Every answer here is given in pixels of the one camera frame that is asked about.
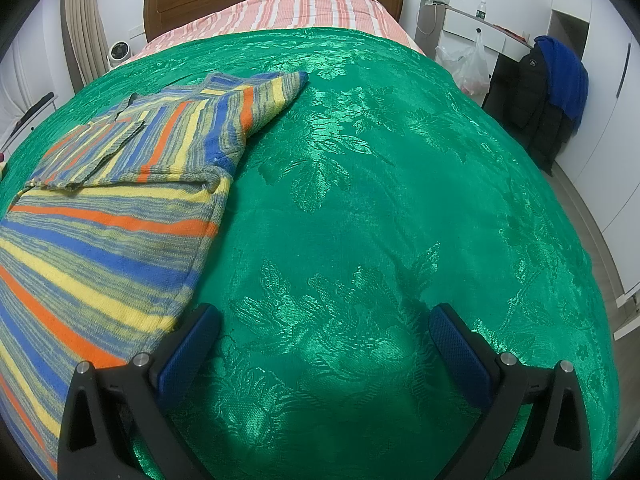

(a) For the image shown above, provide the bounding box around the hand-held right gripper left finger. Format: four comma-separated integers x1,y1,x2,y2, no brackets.
57,304,222,480

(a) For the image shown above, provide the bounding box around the black puffer jacket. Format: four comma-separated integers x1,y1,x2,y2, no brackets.
482,42,576,177

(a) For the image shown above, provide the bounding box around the blue garment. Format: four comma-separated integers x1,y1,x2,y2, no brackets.
532,35,590,136

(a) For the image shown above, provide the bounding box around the striped knitted sweater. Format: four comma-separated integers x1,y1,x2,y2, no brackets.
0,71,310,480

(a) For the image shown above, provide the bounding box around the green patterned blanket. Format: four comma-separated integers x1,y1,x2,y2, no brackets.
0,27,621,480

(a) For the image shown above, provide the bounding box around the white plastic bag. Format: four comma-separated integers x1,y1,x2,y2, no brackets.
435,27,491,96

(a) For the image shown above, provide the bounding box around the white wardrobe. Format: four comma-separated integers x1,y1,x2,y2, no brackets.
547,0,640,306

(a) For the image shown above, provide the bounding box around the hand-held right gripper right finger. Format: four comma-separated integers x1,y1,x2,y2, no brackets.
429,303,594,480

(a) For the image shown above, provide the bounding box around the pink striped bed sheet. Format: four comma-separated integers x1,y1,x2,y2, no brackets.
120,0,428,67

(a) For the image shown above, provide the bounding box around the black stick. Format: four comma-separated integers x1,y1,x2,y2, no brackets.
0,91,55,153

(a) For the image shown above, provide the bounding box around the beige curtain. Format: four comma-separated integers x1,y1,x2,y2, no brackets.
60,0,109,89

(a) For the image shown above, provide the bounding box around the small white round fan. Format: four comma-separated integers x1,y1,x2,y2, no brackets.
106,41,132,69

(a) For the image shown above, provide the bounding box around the white desk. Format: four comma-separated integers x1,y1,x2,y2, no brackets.
442,5,536,68

